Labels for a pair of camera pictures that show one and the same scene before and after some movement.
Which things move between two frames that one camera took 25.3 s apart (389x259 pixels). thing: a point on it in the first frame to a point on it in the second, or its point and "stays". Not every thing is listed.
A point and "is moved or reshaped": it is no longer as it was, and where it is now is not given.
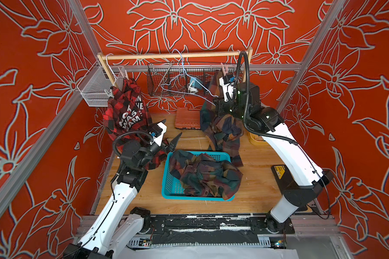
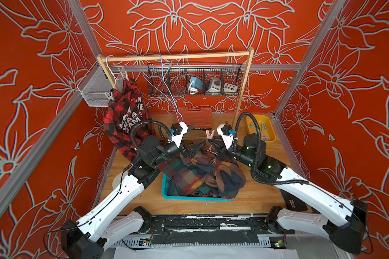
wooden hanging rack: x=248 y=51 stays
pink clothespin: x=224 y=72 to x=209 y=136
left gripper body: x=150 y=151 to x=169 y=151
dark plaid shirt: x=202 y=175 is moved or reshaped
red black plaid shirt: x=126 y=111 stays
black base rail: x=215 y=229 stays
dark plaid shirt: x=225 y=131 to x=209 y=174
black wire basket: x=175 y=79 stays
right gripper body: x=231 y=108 to x=237 y=153
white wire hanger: x=162 y=85 to x=160 y=84
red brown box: x=186 y=118 stays
